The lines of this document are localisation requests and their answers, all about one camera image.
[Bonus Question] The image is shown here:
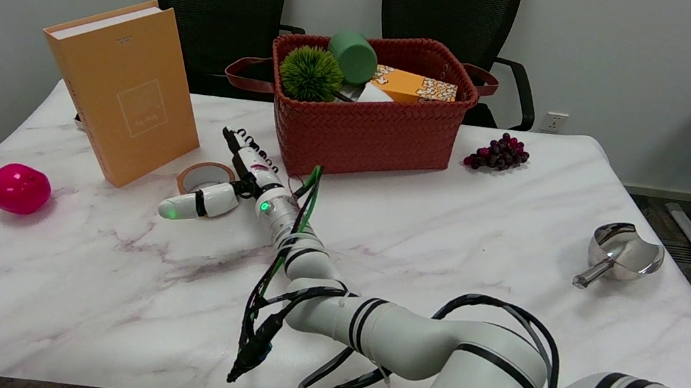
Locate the green and black cable bundle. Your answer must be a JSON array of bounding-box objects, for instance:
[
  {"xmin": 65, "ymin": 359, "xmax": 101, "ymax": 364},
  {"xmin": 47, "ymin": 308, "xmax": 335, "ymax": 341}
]
[{"xmin": 226, "ymin": 156, "xmax": 365, "ymax": 388}]

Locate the white wall socket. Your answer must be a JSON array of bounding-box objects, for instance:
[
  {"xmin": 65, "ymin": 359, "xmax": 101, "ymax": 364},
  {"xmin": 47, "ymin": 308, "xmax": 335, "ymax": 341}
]
[{"xmin": 540, "ymin": 111, "xmax": 569, "ymax": 135}]

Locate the white item in basket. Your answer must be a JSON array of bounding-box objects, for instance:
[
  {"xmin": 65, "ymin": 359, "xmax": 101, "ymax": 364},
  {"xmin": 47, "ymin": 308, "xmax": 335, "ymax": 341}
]
[{"xmin": 357, "ymin": 82, "xmax": 397, "ymax": 107}]

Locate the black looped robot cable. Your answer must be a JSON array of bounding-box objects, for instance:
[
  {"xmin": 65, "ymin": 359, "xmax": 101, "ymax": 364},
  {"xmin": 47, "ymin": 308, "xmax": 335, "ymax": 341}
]
[{"xmin": 293, "ymin": 272, "xmax": 569, "ymax": 388}]

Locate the silver metal scoop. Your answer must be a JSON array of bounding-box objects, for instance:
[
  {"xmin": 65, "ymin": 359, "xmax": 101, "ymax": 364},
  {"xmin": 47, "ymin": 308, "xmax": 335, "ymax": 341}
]
[{"xmin": 572, "ymin": 217, "xmax": 668, "ymax": 299}]

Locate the purple grape bunch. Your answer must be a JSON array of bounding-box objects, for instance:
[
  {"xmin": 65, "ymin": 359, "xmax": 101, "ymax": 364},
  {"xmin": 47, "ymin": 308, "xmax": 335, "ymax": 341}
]
[{"xmin": 463, "ymin": 128, "xmax": 533, "ymax": 177}]

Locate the yellow tape roll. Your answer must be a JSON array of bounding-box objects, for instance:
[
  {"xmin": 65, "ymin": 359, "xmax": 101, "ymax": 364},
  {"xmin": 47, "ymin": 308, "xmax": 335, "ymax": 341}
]
[{"xmin": 175, "ymin": 158, "xmax": 239, "ymax": 202}]

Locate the orange hardcover book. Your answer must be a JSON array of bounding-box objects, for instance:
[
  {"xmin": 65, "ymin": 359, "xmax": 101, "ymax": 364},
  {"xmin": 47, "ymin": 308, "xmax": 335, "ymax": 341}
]
[{"xmin": 26, "ymin": 0, "xmax": 217, "ymax": 198}]

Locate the black mesh office chair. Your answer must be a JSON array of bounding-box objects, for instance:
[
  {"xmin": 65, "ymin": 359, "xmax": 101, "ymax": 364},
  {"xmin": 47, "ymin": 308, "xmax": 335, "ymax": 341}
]
[
  {"xmin": 122, "ymin": 0, "xmax": 310, "ymax": 107},
  {"xmin": 367, "ymin": 0, "xmax": 550, "ymax": 133}
]

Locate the green cylindrical cup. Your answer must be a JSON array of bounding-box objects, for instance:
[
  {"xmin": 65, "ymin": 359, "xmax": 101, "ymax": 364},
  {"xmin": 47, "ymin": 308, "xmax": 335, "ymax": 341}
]
[{"xmin": 324, "ymin": 29, "xmax": 381, "ymax": 88}]

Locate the orange popcorn box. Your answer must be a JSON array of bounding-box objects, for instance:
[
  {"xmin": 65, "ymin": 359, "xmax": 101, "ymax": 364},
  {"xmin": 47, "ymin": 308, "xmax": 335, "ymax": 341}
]
[{"xmin": 367, "ymin": 63, "xmax": 459, "ymax": 111}]

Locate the green spiky ball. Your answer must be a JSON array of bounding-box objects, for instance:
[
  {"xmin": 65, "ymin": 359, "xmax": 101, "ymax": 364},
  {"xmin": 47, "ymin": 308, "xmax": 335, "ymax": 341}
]
[{"xmin": 275, "ymin": 42, "xmax": 347, "ymax": 106}]

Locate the pink plastic egg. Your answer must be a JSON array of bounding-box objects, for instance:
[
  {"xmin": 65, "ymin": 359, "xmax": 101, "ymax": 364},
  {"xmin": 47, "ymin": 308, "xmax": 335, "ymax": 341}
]
[{"xmin": 0, "ymin": 162, "xmax": 54, "ymax": 219}]

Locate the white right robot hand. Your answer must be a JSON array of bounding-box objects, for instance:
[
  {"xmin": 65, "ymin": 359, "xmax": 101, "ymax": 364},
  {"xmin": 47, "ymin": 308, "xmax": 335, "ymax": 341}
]
[{"xmin": 157, "ymin": 119, "xmax": 292, "ymax": 234}]

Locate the red woven basket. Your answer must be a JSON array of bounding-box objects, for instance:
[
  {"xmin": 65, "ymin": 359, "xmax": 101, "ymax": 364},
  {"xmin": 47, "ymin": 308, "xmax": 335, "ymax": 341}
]
[{"xmin": 213, "ymin": 14, "xmax": 505, "ymax": 201}]

